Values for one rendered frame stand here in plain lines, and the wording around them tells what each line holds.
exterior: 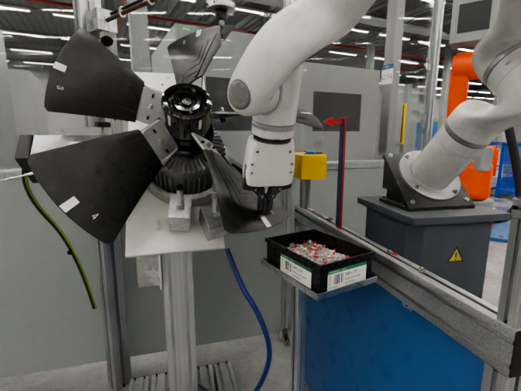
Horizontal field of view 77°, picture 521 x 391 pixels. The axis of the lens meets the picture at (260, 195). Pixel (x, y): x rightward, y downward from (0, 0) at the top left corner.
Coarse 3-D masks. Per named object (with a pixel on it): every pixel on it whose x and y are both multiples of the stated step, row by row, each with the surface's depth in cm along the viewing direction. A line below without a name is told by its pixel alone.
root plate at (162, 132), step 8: (160, 120) 78; (152, 128) 76; (160, 128) 78; (144, 136) 75; (152, 136) 77; (160, 136) 78; (168, 136) 80; (152, 144) 77; (160, 144) 78; (168, 144) 80; (176, 144) 82; (160, 152) 79; (160, 160) 79
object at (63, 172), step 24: (72, 144) 66; (96, 144) 68; (120, 144) 71; (144, 144) 75; (48, 168) 64; (72, 168) 66; (96, 168) 68; (120, 168) 71; (144, 168) 75; (48, 192) 63; (72, 192) 65; (96, 192) 68; (120, 192) 71; (72, 216) 65; (120, 216) 71
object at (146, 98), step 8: (144, 88) 82; (152, 88) 82; (144, 96) 82; (160, 96) 82; (144, 104) 83; (152, 104) 83; (144, 112) 83; (152, 112) 83; (160, 112) 83; (144, 120) 84; (152, 120) 84
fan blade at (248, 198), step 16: (208, 160) 73; (224, 160) 81; (224, 176) 73; (240, 176) 80; (224, 192) 69; (240, 192) 72; (224, 208) 66; (240, 208) 69; (256, 208) 73; (272, 208) 78; (224, 224) 64; (240, 224) 66; (256, 224) 69; (272, 224) 73
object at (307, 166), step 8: (296, 152) 131; (304, 152) 131; (296, 160) 121; (304, 160) 117; (312, 160) 118; (320, 160) 118; (296, 168) 122; (304, 168) 117; (312, 168) 118; (320, 168) 119; (296, 176) 122; (304, 176) 118; (312, 176) 119; (320, 176) 120
